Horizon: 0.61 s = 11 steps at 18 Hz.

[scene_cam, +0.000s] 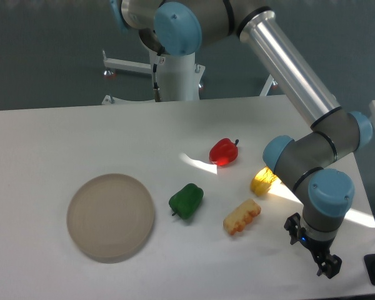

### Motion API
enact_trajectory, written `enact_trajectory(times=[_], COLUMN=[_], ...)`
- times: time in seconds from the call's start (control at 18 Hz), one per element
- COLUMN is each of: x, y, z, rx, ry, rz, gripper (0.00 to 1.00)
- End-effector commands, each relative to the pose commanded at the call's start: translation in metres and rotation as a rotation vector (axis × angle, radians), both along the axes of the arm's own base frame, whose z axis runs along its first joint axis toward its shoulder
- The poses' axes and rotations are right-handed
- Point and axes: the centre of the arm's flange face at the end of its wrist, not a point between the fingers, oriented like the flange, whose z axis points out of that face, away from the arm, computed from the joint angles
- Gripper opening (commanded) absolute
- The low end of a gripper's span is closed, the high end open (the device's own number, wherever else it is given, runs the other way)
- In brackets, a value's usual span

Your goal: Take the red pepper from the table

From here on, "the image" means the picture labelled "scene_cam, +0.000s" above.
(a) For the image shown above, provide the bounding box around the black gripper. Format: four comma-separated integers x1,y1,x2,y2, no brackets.
284,212,342,279

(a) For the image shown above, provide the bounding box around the beige round plate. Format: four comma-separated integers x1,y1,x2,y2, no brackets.
66,174,155,264

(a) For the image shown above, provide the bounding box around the yellow bell pepper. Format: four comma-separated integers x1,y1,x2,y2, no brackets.
249,167,281,196

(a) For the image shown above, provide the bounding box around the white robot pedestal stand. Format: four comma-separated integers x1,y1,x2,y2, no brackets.
101,49,279,106

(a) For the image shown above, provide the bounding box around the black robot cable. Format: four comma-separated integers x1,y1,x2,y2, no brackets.
151,46,166,103

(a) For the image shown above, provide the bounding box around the red bell pepper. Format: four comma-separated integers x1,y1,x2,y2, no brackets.
209,138,239,166

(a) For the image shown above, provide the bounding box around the yellow orange toy food piece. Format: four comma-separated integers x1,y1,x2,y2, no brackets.
223,199,262,236

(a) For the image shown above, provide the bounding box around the green bell pepper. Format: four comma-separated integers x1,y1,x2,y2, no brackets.
169,183,204,220

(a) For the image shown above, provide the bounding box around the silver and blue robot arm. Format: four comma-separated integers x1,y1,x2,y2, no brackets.
110,1,373,278

